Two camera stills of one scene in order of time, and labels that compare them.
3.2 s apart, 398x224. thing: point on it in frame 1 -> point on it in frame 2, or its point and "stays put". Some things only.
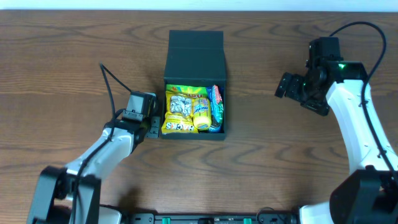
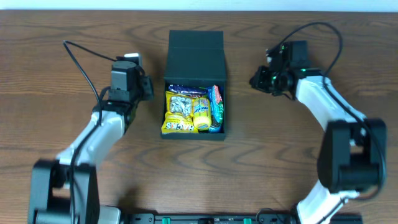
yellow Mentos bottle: [202, 116] stays put
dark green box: [194, 57] stays put
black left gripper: [154, 127] -> [147, 88]
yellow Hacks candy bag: [179, 114] stays put
